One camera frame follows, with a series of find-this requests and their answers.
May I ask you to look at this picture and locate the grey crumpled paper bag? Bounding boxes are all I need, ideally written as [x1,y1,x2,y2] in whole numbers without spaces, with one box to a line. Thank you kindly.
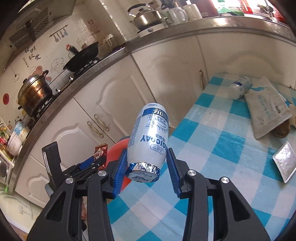
[245,76,292,139]

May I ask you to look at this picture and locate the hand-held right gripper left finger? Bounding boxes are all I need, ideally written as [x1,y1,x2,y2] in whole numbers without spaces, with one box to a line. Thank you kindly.
[26,148,129,241]

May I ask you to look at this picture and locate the black wok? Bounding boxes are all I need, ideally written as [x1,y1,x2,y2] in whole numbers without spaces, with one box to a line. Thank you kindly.
[63,42,101,72]

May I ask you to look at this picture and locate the red snack packet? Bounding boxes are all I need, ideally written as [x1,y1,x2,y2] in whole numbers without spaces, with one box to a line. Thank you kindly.
[94,144,109,163]

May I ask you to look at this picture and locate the blue white checkered tablecloth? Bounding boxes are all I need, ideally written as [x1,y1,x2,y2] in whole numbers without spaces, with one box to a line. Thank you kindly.
[106,73,296,241]

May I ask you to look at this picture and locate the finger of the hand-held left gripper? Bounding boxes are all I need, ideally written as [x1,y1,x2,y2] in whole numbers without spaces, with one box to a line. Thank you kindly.
[77,158,107,178]
[75,156,96,171]

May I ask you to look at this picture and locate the brown lumpy food piece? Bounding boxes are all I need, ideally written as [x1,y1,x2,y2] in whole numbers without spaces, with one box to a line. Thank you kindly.
[273,117,291,138]

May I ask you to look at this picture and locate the white cabinet door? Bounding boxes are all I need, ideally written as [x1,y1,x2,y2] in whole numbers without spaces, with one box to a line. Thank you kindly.
[74,68,160,144]
[196,28,296,91]
[131,35,210,130]
[29,98,118,163]

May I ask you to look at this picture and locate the steel kitchen countertop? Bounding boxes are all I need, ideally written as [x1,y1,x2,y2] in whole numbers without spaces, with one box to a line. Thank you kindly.
[7,15,296,193]

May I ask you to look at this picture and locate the white mug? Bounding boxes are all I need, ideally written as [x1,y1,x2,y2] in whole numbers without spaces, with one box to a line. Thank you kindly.
[168,7,188,25]
[185,3,203,20]

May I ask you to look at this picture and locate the small white blue-label bottle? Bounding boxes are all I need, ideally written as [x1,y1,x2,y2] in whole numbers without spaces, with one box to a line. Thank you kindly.
[228,76,252,100]

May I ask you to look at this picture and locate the black gas stove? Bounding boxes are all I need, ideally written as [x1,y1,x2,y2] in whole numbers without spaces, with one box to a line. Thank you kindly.
[31,58,104,121]

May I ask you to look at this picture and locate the white induction cooker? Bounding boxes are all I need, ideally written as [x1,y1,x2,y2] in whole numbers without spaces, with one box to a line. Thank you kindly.
[137,23,166,39]

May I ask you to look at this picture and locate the tarnished steel steamer pot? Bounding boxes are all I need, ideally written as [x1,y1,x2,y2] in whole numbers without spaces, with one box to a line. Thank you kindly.
[17,70,53,117]

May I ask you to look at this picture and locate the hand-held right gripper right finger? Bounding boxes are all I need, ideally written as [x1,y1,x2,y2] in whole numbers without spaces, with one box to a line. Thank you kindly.
[168,147,271,241]

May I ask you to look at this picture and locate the range hood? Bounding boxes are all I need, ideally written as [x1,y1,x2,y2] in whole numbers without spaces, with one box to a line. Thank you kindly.
[8,0,77,49]

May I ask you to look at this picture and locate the stack of bowls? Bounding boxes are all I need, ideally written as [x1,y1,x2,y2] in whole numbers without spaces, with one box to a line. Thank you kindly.
[6,122,30,156]

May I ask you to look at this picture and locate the red plastic bucket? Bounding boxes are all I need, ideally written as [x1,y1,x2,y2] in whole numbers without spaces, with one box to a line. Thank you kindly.
[105,137,133,189]

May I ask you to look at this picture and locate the steel kettle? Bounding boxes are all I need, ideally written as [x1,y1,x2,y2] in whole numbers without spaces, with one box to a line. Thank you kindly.
[128,4,166,32]

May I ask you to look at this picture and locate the white blue-print drink bottle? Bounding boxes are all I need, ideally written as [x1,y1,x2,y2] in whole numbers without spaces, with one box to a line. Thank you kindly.
[125,103,171,183]

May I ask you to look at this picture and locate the silver foil packet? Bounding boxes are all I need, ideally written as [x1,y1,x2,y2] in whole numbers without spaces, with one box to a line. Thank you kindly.
[272,141,296,183]

